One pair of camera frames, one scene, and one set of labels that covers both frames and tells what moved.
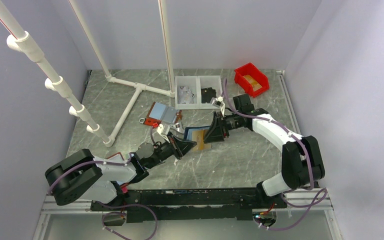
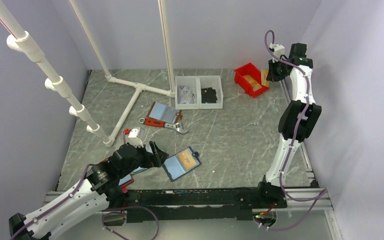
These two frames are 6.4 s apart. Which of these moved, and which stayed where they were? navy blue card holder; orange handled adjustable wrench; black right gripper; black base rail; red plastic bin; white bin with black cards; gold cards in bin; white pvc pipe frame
Moved: black right gripper; navy blue card holder
Stayed: white pvc pipe frame; gold cards in bin; black base rail; orange handled adjustable wrench; white bin with black cards; red plastic bin
